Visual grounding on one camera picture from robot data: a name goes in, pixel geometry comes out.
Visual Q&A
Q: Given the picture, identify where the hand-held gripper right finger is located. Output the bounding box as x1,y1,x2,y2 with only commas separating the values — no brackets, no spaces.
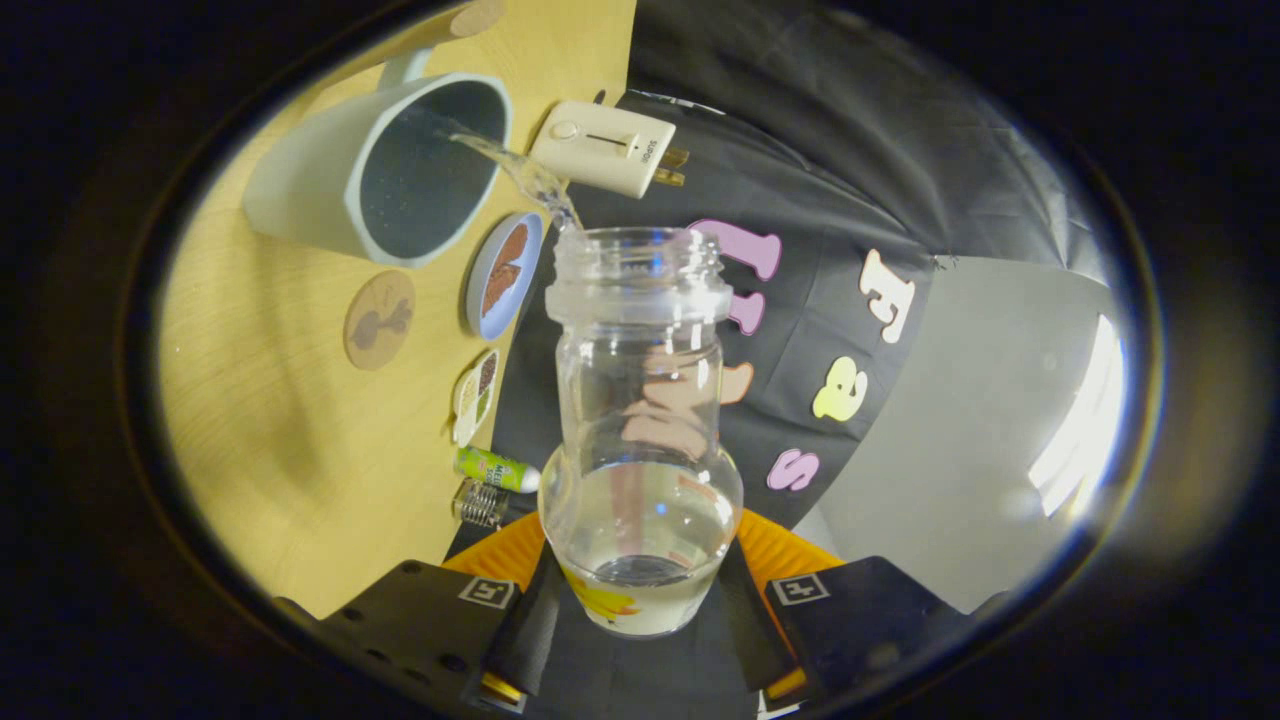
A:
718,508,1001,713

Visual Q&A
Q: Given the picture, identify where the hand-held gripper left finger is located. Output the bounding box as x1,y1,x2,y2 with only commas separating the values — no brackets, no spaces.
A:
275,510,561,716

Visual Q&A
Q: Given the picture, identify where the clear glass juice bottle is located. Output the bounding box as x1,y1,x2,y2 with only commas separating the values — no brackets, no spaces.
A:
538,226,746,639

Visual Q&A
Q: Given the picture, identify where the round cork coaster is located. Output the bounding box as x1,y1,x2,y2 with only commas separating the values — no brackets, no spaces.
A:
343,269,417,372

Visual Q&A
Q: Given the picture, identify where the pale blue cup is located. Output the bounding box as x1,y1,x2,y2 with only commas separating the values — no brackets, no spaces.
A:
243,48,514,269

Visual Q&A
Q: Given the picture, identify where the green soda bottle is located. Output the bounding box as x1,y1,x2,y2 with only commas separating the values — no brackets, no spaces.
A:
453,446,542,495

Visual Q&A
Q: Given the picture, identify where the wooden table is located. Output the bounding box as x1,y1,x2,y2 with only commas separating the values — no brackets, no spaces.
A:
158,0,638,619

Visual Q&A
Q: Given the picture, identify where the white divided dish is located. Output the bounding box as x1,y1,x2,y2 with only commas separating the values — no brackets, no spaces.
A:
451,348,500,448

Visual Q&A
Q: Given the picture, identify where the blue plate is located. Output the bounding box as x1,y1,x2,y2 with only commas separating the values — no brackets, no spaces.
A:
464,211,545,342

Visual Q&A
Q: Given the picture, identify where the white toaster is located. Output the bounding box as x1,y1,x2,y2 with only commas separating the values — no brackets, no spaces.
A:
528,99,677,200

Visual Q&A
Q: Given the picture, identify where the wire mesh holder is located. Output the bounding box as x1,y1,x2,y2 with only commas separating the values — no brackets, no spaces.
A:
452,478,511,530

